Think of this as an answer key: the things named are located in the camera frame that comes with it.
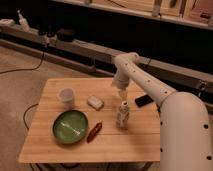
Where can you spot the green bowl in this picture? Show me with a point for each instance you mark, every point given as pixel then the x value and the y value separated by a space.
pixel 70 127

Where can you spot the red chili pepper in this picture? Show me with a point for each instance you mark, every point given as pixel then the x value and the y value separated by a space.
pixel 94 132

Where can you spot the black remote control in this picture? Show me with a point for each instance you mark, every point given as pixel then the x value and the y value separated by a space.
pixel 143 100

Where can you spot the white spray bottle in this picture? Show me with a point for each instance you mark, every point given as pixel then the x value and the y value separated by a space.
pixel 23 22

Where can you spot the black device on ledge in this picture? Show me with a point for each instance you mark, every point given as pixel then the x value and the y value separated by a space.
pixel 66 35

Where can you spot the wooden table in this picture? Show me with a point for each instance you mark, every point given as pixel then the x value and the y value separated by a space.
pixel 104 142

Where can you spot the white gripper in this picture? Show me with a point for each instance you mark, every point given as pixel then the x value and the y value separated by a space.
pixel 123 94

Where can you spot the white ceramic bottle figurine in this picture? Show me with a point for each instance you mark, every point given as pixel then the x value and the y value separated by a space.
pixel 122 115

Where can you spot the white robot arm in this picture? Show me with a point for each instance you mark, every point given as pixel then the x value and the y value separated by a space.
pixel 185 130

